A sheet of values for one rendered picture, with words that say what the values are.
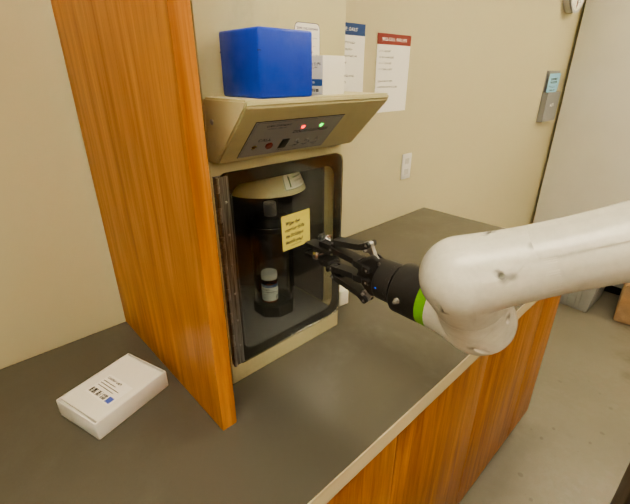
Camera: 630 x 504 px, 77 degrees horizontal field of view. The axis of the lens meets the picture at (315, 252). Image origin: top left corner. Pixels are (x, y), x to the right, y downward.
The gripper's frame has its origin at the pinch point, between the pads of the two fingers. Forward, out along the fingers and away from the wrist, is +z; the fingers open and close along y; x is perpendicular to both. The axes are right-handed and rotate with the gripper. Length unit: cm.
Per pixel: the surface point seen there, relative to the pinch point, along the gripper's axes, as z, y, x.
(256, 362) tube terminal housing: 4.6, -23.3, 15.5
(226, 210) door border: 3.4, 13.1, 19.4
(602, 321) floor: -25, -123, -243
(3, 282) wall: 48, -7, 51
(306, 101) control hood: -7.0, 30.7, 9.6
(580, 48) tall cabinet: 42, 46, -290
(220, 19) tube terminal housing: 4.5, 42.0, 16.3
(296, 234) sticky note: 3.4, 4.0, 3.7
